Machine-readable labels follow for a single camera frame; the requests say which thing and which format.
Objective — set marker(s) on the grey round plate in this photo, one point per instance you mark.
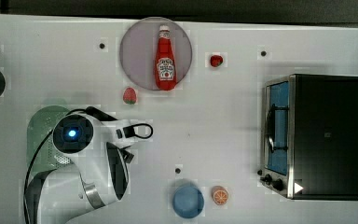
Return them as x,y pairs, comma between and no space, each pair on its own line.
138,49

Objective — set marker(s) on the red ketchup bottle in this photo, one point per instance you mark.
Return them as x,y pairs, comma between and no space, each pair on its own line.
164,68

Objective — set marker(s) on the toy orange half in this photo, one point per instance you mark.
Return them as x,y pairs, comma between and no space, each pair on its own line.
220,195

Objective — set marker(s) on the black toaster oven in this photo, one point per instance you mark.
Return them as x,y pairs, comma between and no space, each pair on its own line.
310,137

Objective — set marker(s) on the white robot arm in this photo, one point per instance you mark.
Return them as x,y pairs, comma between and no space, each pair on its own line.
97,175

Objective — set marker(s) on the dark red toy strawberry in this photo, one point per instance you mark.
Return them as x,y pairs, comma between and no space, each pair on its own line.
216,60

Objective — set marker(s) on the blue bowl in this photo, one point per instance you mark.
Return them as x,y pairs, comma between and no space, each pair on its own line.
188,201

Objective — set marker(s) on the green perforated colander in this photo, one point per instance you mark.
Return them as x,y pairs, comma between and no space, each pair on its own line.
40,124

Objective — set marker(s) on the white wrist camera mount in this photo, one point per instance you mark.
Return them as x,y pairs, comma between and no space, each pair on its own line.
120,133

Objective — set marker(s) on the light red toy strawberry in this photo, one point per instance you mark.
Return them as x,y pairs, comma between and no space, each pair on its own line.
129,96

